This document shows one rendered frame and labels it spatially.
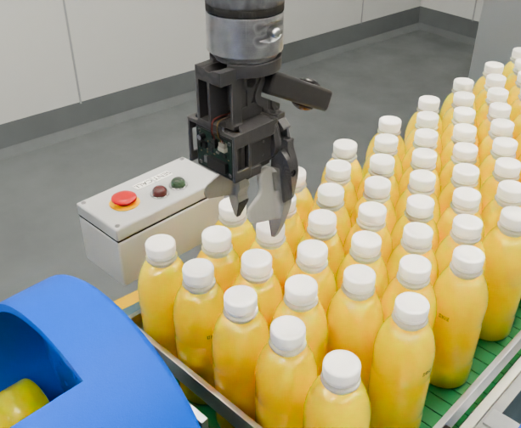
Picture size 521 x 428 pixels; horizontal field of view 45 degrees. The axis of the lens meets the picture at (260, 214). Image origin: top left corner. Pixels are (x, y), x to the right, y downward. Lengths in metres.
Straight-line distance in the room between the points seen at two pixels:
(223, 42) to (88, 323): 0.28
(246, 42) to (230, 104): 0.06
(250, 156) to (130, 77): 3.23
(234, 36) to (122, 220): 0.38
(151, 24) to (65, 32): 0.52
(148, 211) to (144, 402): 0.44
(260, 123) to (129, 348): 0.26
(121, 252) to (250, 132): 0.35
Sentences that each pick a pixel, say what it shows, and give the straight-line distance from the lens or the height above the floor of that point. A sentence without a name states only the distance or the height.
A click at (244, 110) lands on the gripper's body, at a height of 1.33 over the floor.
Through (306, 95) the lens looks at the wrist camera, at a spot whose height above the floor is 1.32.
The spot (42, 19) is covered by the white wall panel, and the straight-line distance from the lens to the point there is 3.54.
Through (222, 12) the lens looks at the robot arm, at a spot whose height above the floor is 1.43.
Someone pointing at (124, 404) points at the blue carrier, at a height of 1.20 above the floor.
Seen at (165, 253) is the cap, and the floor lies 1.11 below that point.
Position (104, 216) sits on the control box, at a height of 1.10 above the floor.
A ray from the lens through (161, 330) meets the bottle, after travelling 0.88.
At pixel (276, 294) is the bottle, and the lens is 0.81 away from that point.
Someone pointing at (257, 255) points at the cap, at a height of 1.11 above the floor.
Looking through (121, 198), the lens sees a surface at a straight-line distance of 0.93.
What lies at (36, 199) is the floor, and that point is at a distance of 3.17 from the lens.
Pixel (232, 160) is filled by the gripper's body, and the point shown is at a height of 1.29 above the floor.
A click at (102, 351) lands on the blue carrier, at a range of 0.53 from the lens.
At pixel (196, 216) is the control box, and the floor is 1.06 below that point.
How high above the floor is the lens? 1.59
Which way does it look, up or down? 34 degrees down
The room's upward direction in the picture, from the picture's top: straight up
